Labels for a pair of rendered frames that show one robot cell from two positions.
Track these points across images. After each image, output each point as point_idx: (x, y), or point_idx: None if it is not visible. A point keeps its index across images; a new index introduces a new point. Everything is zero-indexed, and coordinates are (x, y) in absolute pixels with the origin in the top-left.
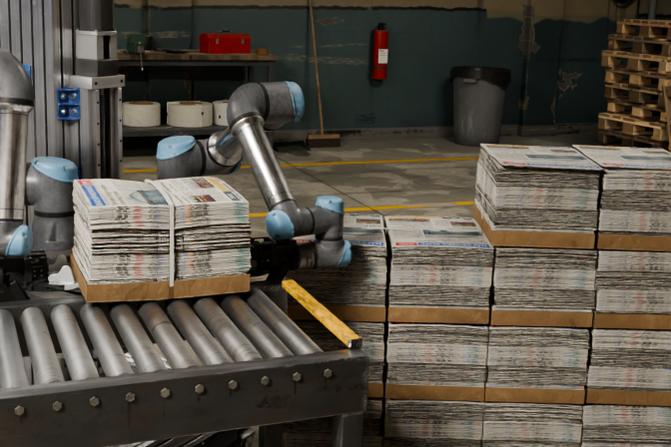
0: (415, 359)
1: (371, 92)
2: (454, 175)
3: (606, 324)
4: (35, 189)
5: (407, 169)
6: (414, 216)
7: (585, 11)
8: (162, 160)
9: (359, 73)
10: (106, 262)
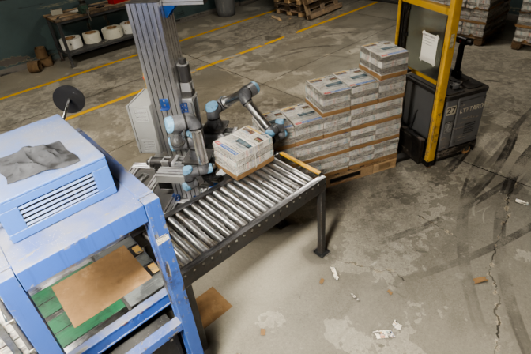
0: (304, 154)
1: None
2: (230, 36)
3: (354, 129)
4: (191, 143)
5: (210, 37)
6: (229, 64)
7: None
8: (209, 112)
9: None
10: (240, 168)
